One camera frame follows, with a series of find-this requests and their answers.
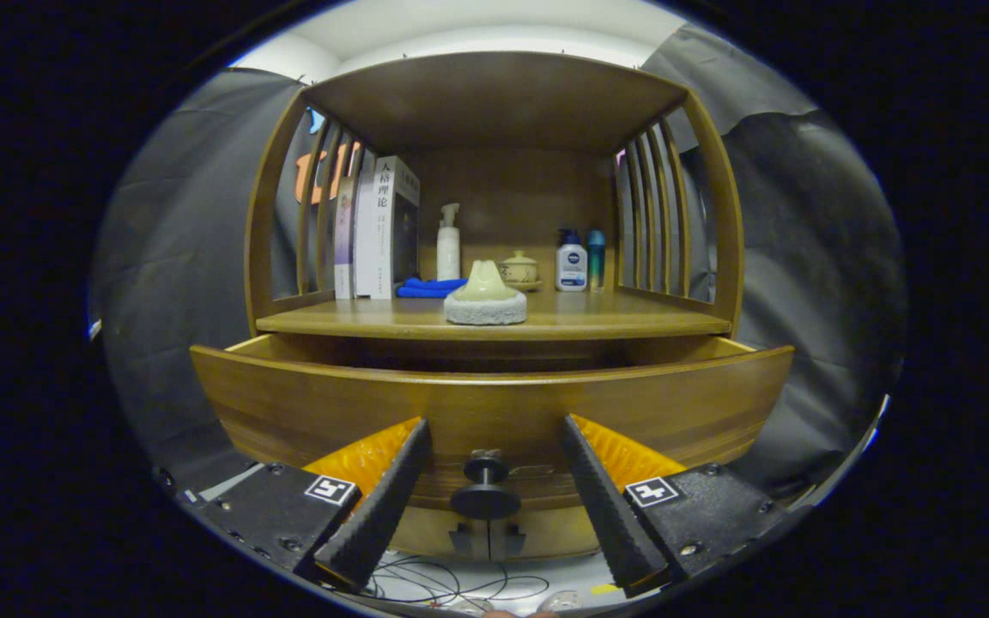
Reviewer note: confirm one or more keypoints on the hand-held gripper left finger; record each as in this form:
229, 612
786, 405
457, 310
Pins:
387, 506

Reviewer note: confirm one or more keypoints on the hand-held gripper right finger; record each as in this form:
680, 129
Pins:
606, 506

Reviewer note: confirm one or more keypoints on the black drawer knob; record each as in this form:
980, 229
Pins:
486, 502

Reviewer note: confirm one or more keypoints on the wooden drawer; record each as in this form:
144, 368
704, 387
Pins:
494, 403

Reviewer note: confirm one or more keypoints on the pale green grey scrubbing brush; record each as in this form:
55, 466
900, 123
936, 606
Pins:
486, 296

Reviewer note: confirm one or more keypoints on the wooden cabinet door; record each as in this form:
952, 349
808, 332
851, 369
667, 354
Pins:
426, 536
555, 532

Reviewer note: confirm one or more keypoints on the wooden countertop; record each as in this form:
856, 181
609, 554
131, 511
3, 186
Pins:
615, 313

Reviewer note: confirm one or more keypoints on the wooden cabinet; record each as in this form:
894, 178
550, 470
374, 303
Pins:
494, 94

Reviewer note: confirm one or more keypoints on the yellow floor tape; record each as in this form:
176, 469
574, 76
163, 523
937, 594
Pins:
604, 590

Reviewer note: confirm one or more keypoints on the blue cloth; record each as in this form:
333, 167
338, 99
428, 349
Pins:
421, 289

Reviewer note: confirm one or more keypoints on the white lotion bottle blue cap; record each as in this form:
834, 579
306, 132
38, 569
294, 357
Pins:
572, 266

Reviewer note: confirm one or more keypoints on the teal bottle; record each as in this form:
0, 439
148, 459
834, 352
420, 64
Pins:
596, 257

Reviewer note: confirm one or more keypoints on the beige lidded ceramic teacup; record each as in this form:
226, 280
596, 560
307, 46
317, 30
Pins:
524, 270

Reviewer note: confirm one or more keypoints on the white pump bottle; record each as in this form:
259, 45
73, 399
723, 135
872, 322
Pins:
448, 257

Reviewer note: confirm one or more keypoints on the thin white book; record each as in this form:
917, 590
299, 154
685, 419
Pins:
364, 249

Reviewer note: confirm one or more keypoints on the lavender spine book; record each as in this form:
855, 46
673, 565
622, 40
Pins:
343, 249

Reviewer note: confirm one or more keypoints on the thick grey cover book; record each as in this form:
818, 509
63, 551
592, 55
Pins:
404, 240

